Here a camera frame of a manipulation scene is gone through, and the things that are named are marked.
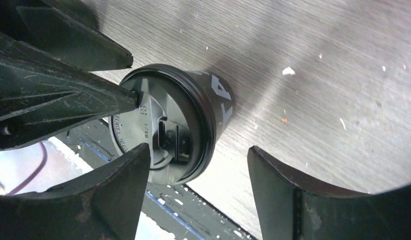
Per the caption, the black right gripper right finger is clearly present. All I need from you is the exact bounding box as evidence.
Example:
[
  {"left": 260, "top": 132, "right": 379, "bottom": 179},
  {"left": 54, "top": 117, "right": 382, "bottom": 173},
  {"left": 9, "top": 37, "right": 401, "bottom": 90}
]
[{"left": 247, "top": 146, "right": 411, "bottom": 240}]

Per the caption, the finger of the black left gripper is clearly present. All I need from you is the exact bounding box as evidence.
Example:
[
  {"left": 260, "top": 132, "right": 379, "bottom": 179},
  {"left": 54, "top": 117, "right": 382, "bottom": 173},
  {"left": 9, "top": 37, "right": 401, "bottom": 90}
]
[
  {"left": 0, "top": 32, "right": 137, "bottom": 151},
  {"left": 16, "top": 0, "right": 133, "bottom": 72}
]

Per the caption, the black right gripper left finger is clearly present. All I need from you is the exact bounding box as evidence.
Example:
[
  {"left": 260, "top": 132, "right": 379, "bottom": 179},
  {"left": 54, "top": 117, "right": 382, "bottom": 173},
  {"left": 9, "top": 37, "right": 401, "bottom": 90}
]
[{"left": 0, "top": 143, "right": 151, "bottom": 240}]

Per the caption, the black plastic cup lid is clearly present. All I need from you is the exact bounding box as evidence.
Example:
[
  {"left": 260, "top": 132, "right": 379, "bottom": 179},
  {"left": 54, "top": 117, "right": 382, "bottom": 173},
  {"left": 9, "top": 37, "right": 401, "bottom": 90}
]
[{"left": 108, "top": 63, "right": 217, "bottom": 186}]

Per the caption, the black coffee cup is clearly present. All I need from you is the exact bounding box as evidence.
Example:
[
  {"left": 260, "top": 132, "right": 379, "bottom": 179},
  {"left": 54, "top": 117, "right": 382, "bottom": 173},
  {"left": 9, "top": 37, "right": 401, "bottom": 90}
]
[{"left": 108, "top": 63, "right": 236, "bottom": 186}]

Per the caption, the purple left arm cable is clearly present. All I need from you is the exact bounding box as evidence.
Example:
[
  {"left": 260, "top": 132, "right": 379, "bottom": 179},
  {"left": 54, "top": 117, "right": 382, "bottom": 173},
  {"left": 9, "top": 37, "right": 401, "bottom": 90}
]
[{"left": 6, "top": 141, "right": 48, "bottom": 197}]

